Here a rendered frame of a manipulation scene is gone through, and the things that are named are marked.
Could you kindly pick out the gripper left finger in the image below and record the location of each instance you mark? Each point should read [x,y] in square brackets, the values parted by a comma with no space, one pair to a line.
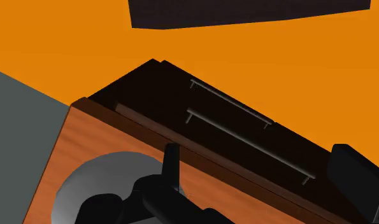
[171,167]

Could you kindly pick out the dark robot stand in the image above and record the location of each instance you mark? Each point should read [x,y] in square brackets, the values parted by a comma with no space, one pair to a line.
[238,12]

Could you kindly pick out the grey round plate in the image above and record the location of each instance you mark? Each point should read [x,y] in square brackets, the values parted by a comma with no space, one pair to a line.
[99,173]

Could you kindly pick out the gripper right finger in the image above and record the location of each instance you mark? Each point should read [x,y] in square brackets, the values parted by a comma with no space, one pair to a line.
[357,176]

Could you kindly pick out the brown wooden chest of drawers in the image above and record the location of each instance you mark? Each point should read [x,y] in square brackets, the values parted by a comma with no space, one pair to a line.
[93,136]

